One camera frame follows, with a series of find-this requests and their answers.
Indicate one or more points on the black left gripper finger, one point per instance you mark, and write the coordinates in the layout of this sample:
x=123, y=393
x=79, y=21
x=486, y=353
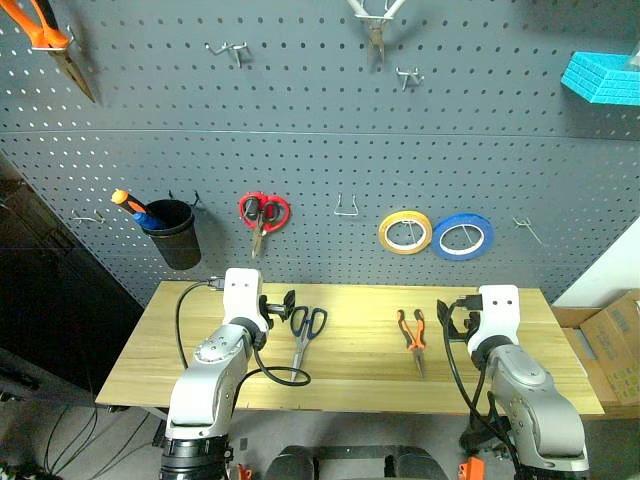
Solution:
x=290, y=299
x=287, y=313

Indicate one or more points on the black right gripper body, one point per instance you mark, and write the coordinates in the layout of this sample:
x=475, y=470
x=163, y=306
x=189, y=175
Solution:
x=462, y=327

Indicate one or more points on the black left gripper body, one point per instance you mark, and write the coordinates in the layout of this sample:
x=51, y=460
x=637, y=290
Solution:
x=267, y=310

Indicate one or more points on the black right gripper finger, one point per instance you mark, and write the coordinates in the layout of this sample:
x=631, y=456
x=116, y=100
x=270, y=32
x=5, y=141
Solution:
x=449, y=338
x=444, y=314

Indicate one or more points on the small orange black pliers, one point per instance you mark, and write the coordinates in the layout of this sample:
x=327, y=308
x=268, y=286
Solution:
x=415, y=345

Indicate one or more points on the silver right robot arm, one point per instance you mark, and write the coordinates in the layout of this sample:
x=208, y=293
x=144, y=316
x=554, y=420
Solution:
x=530, y=400

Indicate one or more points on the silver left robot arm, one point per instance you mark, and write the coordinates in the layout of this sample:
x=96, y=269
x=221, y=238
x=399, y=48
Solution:
x=210, y=380

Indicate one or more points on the blue tape roll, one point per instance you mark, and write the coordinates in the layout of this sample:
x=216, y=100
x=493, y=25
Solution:
x=440, y=250

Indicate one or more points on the silver tape hook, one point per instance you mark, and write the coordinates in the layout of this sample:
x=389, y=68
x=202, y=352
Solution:
x=414, y=232
x=468, y=235

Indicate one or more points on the yellow tape roll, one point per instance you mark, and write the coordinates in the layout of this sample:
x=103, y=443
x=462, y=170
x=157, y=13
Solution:
x=385, y=240

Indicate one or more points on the plain open cardboard box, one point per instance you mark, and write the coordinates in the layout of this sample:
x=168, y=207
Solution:
x=570, y=317

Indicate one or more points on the black plastic cup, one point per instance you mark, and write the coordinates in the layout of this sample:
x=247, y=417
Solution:
x=175, y=245

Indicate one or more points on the silver double pegboard hook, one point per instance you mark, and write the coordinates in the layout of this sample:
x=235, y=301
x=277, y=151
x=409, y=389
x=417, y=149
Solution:
x=406, y=75
x=232, y=50
x=92, y=216
x=527, y=227

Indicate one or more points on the orange clamp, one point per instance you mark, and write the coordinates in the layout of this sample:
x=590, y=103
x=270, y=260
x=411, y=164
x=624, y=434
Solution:
x=472, y=470
x=242, y=472

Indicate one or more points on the dark rounded shape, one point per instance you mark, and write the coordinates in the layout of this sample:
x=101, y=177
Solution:
x=292, y=465

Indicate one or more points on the cardboard box with green print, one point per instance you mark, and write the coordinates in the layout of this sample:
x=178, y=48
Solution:
x=615, y=345

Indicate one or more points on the grey perforated pegboard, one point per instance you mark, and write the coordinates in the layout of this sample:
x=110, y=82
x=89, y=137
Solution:
x=320, y=140

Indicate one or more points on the orange blue screwdriver in cup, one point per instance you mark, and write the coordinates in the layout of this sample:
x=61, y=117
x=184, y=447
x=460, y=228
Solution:
x=129, y=202

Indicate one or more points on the teal ribbed sponge block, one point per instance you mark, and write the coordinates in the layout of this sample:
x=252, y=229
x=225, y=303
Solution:
x=600, y=80

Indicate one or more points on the large orange long-nose pliers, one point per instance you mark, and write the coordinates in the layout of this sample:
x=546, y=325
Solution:
x=45, y=35

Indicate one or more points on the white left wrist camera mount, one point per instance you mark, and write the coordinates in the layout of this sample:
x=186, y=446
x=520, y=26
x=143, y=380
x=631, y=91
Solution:
x=242, y=300

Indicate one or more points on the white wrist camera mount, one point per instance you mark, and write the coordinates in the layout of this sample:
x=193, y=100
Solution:
x=500, y=315
x=242, y=300

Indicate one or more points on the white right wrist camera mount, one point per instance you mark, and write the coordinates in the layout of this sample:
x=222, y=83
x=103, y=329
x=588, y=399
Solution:
x=500, y=315

